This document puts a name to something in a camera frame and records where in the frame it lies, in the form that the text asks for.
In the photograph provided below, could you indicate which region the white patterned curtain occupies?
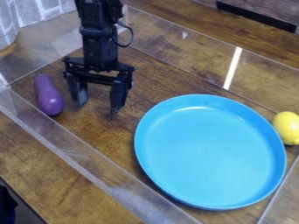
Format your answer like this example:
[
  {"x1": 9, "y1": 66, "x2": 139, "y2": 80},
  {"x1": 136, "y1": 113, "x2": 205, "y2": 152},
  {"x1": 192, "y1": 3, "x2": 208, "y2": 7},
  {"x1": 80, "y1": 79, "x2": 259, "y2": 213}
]
[{"x1": 0, "y1": 0, "x2": 76, "y2": 51}]

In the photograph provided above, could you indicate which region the blue plastic tray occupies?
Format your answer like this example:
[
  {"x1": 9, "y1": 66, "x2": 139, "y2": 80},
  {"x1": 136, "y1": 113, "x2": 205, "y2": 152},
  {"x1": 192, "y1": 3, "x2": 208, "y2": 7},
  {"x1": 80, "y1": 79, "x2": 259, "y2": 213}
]
[{"x1": 135, "y1": 94, "x2": 286, "y2": 210}]

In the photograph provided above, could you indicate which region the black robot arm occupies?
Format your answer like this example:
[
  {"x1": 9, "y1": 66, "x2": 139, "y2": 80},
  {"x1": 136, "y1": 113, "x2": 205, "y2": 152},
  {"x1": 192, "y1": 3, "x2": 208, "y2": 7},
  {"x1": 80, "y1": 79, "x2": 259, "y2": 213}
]
[{"x1": 63, "y1": 0, "x2": 136, "y2": 115}]

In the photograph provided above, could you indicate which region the purple toy eggplant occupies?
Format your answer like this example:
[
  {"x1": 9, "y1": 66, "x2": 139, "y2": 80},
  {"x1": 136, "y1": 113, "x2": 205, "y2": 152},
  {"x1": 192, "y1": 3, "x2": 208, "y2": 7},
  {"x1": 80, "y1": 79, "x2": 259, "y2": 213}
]
[{"x1": 35, "y1": 73, "x2": 64, "y2": 116}]

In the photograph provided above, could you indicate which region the black cable loop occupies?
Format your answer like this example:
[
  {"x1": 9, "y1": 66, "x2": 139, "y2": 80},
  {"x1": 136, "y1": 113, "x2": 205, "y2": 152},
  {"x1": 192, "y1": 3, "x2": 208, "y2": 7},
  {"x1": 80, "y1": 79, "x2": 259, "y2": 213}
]
[{"x1": 109, "y1": 20, "x2": 136, "y2": 48}]

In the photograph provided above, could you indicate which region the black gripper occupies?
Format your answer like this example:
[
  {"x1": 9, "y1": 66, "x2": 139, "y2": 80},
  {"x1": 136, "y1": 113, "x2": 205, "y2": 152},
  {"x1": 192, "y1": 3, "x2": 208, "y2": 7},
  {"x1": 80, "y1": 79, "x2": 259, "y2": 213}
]
[{"x1": 63, "y1": 27, "x2": 136, "y2": 114}]

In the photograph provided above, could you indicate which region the yellow toy lemon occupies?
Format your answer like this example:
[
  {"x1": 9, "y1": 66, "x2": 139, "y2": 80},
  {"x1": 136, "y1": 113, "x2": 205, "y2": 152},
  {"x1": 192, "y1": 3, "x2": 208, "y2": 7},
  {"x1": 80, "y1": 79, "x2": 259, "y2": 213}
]
[{"x1": 272, "y1": 111, "x2": 299, "y2": 145}]

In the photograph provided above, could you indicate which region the dark wooden board background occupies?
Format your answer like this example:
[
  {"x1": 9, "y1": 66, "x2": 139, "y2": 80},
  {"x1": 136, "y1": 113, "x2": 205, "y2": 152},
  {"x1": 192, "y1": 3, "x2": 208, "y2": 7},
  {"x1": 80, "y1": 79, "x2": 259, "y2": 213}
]
[{"x1": 216, "y1": 0, "x2": 299, "y2": 34}]

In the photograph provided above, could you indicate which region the clear acrylic enclosure wall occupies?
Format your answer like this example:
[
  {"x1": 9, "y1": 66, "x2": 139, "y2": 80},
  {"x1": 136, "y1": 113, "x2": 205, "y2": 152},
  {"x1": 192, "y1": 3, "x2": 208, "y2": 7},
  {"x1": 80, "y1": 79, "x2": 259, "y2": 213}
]
[{"x1": 0, "y1": 0, "x2": 299, "y2": 224}]

